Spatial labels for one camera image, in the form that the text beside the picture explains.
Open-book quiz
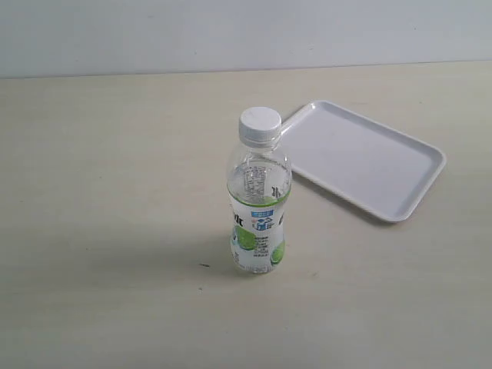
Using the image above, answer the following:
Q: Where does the clear plastic drink bottle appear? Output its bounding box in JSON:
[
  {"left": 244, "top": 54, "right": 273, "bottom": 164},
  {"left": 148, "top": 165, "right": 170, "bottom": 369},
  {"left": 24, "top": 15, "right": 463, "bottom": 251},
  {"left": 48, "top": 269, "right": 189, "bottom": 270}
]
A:
[{"left": 225, "top": 130, "right": 293, "bottom": 276}]

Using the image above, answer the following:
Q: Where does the white bottle cap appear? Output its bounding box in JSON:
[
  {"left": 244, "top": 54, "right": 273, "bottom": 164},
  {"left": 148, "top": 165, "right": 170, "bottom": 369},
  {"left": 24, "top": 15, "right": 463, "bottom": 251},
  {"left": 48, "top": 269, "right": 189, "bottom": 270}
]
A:
[{"left": 239, "top": 107, "right": 281, "bottom": 142}]

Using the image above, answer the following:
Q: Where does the white rectangular plastic tray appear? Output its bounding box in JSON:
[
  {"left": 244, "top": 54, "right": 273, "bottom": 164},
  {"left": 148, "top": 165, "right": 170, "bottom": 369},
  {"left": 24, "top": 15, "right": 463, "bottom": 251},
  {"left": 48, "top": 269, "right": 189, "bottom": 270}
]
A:
[{"left": 281, "top": 100, "right": 447, "bottom": 223}]

